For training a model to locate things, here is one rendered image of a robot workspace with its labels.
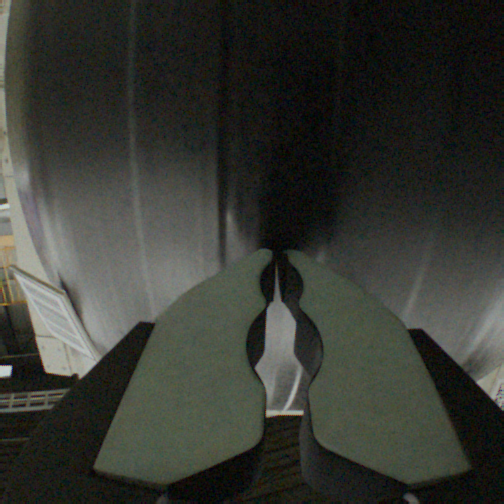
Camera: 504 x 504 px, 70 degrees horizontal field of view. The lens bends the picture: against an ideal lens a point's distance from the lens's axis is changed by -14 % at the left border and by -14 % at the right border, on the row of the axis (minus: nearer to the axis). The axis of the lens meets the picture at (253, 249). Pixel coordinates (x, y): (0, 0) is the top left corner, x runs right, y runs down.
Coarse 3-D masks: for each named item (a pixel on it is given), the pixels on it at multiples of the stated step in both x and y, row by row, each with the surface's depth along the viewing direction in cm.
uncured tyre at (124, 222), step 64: (64, 0) 11; (128, 0) 10; (192, 0) 10; (256, 0) 10; (320, 0) 10; (384, 0) 10; (448, 0) 10; (64, 64) 11; (128, 64) 11; (192, 64) 11; (256, 64) 11; (320, 64) 11; (384, 64) 11; (448, 64) 11; (64, 128) 12; (128, 128) 12; (192, 128) 12; (256, 128) 12; (320, 128) 12; (384, 128) 11; (448, 128) 11; (64, 192) 13; (128, 192) 13; (192, 192) 13; (256, 192) 13; (320, 192) 13; (384, 192) 12; (448, 192) 12; (64, 256) 15; (128, 256) 14; (192, 256) 14; (320, 256) 14; (384, 256) 14; (448, 256) 14; (128, 320) 16; (448, 320) 15
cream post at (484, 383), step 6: (498, 366) 40; (492, 372) 41; (498, 372) 41; (486, 378) 41; (492, 378) 41; (498, 378) 41; (480, 384) 42; (486, 384) 41; (492, 384) 41; (486, 390) 42; (492, 390) 42
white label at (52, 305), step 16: (16, 272) 17; (32, 288) 18; (48, 288) 17; (32, 304) 19; (48, 304) 18; (64, 304) 17; (48, 320) 20; (64, 320) 18; (64, 336) 20; (80, 336) 19; (80, 352) 21; (96, 352) 20
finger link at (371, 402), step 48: (288, 288) 12; (336, 288) 10; (336, 336) 9; (384, 336) 9; (336, 384) 7; (384, 384) 7; (432, 384) 7; (336, 432) 6; (384, 432) 6; (432, 432) 6; (336, 480) 6; (384, 480) 6; (432, 480) 5
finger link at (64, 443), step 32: (128, 352) 8; (96, 384) 7; (64, 416) 6; (96, 416) 7; (32, 448) 6; (64, 448) 6; (96, 448) 6; (32, 480) 5; (64, 480) 5; (96, 480) 5
